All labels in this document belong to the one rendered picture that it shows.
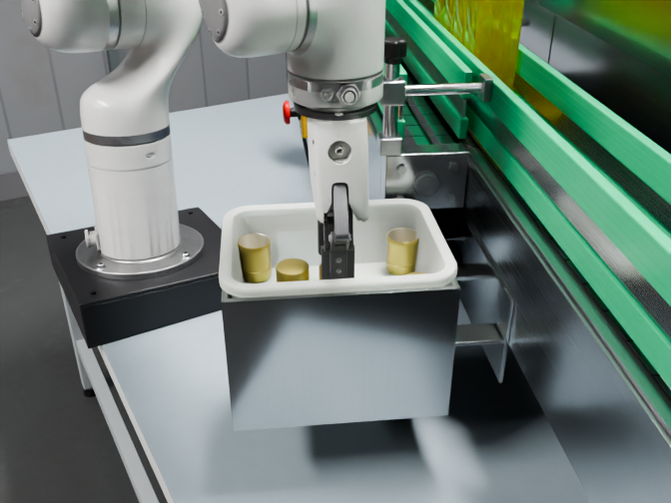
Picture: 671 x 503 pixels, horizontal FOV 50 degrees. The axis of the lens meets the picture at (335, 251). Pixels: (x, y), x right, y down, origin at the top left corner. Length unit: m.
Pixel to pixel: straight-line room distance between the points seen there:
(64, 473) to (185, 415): 1.08
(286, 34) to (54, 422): 1.68
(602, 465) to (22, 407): 1.83
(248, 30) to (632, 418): 0.38
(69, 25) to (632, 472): 0.78
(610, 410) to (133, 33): 0.74
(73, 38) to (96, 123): 0.12
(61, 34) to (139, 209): 0.25
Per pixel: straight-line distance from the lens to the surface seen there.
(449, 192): 0.84
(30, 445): 2.08
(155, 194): 1.05
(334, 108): 0.63
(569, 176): 0.62
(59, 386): 2.24
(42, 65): 3.33
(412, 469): 0.84
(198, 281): 1.05
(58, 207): 1.48
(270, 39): 0.57
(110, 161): 1.03
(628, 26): 0.90
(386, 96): 0.78
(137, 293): 1.03
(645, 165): 0.67
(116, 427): 1.76
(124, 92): 1.02
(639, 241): 0.52
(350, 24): 0.60
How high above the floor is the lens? 1.36
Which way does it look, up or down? 30 degrees down
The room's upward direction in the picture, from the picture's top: straight up
